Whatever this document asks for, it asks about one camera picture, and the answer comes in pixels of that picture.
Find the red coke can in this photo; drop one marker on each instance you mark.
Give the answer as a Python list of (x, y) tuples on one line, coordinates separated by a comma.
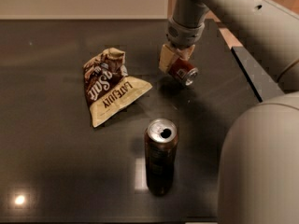
[(183, 72)]

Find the brown and cream chip bag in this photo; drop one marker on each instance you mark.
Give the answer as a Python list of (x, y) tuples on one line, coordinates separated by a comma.
[(108, 87)]

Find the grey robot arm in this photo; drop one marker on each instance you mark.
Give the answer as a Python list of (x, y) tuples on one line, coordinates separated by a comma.
[(258, 179)]

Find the brown upright soda can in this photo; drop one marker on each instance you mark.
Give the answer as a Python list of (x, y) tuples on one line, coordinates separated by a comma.
[(160, 142)]

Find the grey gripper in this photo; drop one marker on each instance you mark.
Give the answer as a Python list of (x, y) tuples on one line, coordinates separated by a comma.
[(183, 35)]

